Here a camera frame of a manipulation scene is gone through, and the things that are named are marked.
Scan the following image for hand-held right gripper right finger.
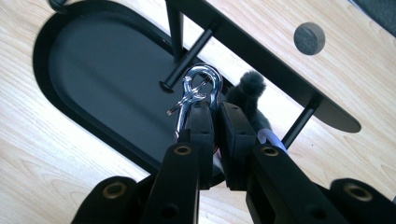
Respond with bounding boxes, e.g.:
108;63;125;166
217;102;348;224

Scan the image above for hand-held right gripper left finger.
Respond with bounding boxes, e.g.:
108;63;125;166
139;99;217;224

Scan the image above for black and white plush keychain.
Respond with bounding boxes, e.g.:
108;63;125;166
213;70;290;175

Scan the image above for silver metal clip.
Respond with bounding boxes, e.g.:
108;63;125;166
165;63;224;142

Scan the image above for black key rack with tray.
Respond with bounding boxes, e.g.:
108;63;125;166
32;0;362;188

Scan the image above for grey round disc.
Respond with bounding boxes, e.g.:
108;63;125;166
292;21;327;57

